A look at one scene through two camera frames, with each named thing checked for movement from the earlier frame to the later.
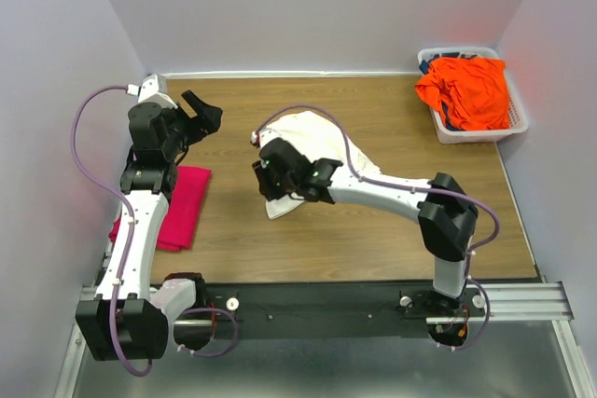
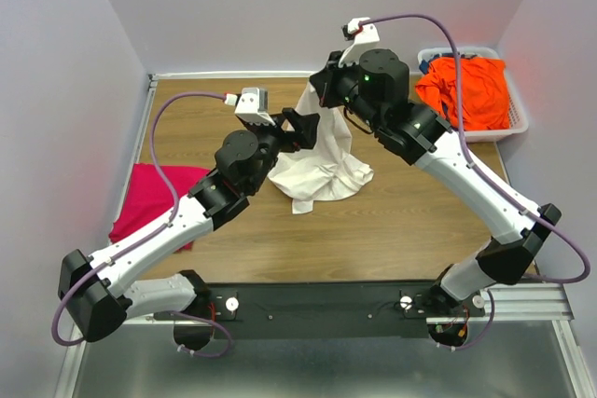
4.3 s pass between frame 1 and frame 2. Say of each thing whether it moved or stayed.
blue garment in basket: stayed
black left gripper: moved
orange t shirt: stayed
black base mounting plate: stayed
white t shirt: moved
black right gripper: moved
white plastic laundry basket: stayed
